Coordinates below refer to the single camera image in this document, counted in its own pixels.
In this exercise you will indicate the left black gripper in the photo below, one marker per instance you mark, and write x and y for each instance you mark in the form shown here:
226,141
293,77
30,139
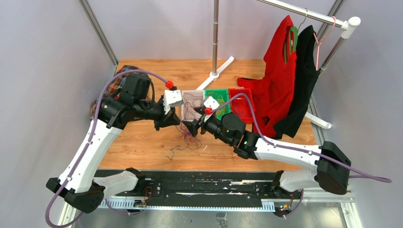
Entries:
169,119

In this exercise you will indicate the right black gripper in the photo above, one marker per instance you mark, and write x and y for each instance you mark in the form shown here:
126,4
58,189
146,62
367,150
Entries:
194,126

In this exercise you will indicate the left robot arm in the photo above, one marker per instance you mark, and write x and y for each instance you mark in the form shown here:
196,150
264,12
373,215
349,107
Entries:
78,185

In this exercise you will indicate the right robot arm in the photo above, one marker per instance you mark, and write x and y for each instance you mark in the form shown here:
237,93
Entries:
324,166

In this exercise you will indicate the white plastic bin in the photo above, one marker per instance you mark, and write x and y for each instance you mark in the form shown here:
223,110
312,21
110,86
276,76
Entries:
191,99

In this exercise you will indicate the green plastic bin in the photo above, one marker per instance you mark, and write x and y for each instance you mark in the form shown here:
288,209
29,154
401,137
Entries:
222,96

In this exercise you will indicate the red plastic bin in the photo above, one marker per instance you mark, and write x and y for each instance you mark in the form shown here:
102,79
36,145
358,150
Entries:
240,106

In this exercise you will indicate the plaid flannel shirt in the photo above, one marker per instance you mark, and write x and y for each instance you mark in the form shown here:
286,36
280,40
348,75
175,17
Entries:
121,78

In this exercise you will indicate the red shirt on hanger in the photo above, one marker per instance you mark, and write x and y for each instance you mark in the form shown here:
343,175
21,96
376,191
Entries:
274,92

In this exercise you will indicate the black shirt on hanger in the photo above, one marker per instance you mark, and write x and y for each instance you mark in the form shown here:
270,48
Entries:
306,77

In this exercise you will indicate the green hanger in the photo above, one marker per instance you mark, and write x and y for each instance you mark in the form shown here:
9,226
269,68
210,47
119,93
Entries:
290,43

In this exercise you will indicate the pink hanger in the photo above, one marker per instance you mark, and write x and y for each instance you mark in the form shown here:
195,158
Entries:
319,42

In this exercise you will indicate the metal clothes rack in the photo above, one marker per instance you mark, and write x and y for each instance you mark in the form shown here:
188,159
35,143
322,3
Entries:
347,26

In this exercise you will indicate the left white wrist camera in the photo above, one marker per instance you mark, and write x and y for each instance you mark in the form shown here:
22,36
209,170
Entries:
172,98

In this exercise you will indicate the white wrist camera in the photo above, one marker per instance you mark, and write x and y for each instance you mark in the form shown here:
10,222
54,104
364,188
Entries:
172,98
209,105

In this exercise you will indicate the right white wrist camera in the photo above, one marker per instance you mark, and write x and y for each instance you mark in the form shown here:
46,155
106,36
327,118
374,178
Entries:
209,105

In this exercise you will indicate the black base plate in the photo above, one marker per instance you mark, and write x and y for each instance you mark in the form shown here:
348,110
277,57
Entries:
210,189

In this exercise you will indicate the aluminium frame rail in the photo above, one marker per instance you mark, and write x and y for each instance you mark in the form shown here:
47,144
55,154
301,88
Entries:
87,9

